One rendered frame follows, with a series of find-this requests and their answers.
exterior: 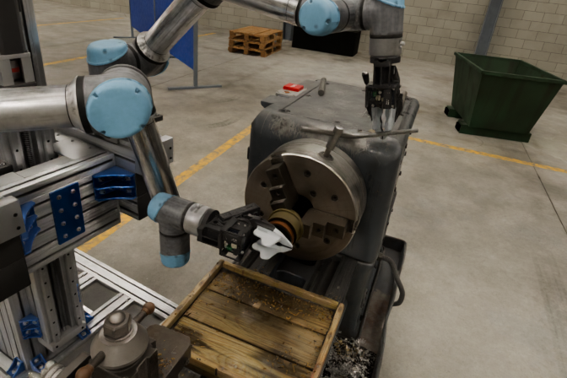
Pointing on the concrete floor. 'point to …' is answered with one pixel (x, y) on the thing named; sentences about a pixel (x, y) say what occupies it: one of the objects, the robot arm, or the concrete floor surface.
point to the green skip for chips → (499, 96)
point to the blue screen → (159, 3)
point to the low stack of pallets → (255, 40)
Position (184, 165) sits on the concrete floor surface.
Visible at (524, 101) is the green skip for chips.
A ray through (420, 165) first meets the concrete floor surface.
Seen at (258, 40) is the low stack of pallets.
